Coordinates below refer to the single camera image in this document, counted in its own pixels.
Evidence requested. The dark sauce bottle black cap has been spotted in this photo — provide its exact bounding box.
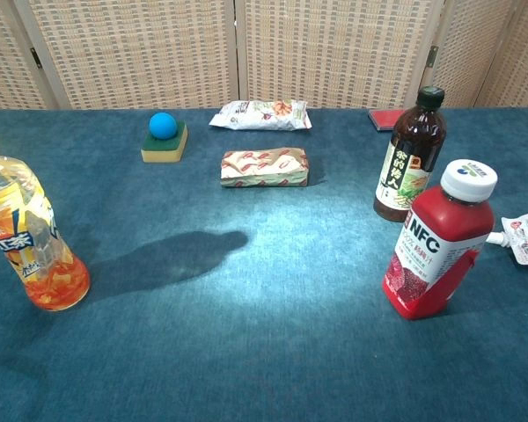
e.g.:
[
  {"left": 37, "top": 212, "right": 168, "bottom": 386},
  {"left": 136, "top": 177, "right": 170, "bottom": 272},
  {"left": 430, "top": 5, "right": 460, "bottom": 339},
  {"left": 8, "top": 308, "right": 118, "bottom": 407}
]
[{"left": 373, "top": 85, "right": 447, "bottom": 223}]

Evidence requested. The red juice bottle white cap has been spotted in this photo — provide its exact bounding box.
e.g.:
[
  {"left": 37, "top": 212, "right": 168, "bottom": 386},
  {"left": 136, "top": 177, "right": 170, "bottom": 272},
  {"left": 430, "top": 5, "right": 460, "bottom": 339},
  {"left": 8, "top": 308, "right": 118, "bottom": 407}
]
[{"left": 381, "top": 158, "right": 499, "bottom": 321}]

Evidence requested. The iced tea bottle yellow cap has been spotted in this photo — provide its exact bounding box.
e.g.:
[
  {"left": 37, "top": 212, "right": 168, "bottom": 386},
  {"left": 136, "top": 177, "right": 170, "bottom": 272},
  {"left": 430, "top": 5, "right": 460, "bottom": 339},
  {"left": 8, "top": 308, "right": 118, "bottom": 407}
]
[{"left": 0, "top": 130, "right": 92, "bottom": 312}]

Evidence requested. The paper-wrapped box red print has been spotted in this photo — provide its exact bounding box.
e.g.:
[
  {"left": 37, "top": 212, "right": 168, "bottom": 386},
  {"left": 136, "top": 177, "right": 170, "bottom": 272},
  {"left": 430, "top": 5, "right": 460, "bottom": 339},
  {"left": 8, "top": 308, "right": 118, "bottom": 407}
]
[{"left": 220, "top": 147, "right": 310, "bottom": 189}]

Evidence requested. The white snack bag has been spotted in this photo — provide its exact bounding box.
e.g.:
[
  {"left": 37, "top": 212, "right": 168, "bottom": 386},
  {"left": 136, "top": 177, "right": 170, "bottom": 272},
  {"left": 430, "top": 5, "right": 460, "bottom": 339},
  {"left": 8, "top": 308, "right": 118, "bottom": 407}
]
[{"left": 209, "top": 99, "right": 312, "bottom": 132}]

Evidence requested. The green and yellow sponge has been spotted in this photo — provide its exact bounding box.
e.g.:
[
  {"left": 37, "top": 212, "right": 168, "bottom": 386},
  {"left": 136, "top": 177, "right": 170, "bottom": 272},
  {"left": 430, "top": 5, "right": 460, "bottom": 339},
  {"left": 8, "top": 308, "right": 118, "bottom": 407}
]
[{"left": 140, "top": 120, "right": 189, "bottom": 164}]

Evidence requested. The blue tablecloth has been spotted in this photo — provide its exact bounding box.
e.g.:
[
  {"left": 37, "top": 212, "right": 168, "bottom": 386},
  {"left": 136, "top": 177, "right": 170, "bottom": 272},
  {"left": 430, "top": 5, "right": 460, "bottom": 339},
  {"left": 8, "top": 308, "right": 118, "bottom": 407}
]
[{"left": 0, "top": 107, "right": 528, "bottom": 422}]

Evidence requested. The blue ball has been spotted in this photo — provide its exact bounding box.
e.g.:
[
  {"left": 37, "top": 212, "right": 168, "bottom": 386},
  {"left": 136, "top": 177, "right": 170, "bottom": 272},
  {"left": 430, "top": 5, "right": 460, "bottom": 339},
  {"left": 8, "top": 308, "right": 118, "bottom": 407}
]
[{"left": 148, "top": 112, "right": 179, "bottom": 141}]

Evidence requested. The flat red box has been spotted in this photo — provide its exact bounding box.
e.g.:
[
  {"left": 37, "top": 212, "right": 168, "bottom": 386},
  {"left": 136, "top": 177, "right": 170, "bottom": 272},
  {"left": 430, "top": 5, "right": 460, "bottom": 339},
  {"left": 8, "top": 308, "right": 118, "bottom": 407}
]
[{"left": 368, "top": 108, "right": 406, "bottom": 131}]

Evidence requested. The woven folding screen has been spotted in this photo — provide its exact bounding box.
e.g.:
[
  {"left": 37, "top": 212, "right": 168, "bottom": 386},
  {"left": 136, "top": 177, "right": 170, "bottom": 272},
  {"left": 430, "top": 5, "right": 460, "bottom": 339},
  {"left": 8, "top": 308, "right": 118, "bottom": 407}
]
[{"left": 0, "top": 0, "right": 528, "bottom": 111}]

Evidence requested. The white spout pouch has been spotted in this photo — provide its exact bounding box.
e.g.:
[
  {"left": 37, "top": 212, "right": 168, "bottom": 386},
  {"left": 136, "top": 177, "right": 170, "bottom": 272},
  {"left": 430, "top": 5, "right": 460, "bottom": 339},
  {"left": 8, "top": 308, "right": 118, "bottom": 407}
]
[{"left": 486, "top": 213, "right": 528, "bottom": 266}]

